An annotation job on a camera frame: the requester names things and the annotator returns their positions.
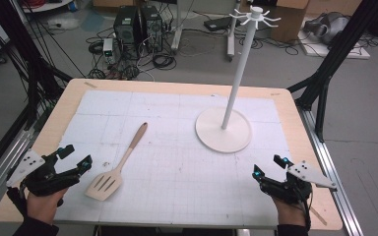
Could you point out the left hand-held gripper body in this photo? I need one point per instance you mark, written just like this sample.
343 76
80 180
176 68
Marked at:
41 178

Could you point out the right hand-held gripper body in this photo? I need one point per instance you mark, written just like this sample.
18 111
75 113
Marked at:
292 190

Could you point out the person's right hand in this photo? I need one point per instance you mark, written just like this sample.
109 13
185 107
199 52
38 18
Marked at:
290 213

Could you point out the person's left hand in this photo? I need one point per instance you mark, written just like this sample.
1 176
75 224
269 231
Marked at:
42 206

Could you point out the wooden slotted spatula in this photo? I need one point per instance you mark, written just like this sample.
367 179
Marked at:
106 187

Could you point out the white hook stand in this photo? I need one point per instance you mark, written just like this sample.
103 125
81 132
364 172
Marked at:
224 134

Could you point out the white grid mat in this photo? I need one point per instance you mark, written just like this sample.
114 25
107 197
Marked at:
177 170

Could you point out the small white electronic box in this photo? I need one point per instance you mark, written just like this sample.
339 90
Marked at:
108 49

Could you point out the white flat board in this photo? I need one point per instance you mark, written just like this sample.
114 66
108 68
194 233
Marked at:
338 50

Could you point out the white metal stand leg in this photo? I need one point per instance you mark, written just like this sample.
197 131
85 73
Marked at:
231 42
177 32

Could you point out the black computer tower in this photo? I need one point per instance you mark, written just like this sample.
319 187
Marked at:
126 26
152 28

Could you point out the cardboard box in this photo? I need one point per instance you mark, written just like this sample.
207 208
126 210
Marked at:
290 23

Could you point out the grey bag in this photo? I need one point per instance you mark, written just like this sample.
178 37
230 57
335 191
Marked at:
329 28

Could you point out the white round table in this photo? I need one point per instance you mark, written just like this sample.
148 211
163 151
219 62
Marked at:
46 6

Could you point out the flat black box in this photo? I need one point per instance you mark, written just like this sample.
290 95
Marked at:
218 23

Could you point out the aluminium rail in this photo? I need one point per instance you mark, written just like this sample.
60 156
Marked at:
333 170
5 164

